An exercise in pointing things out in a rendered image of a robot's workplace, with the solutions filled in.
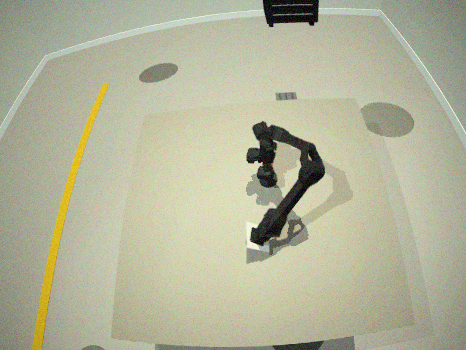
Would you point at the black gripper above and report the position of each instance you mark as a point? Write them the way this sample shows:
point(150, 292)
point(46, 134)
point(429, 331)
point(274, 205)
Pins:
point(266, 171)

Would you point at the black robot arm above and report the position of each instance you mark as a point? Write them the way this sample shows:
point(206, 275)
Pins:
point(310, 173)

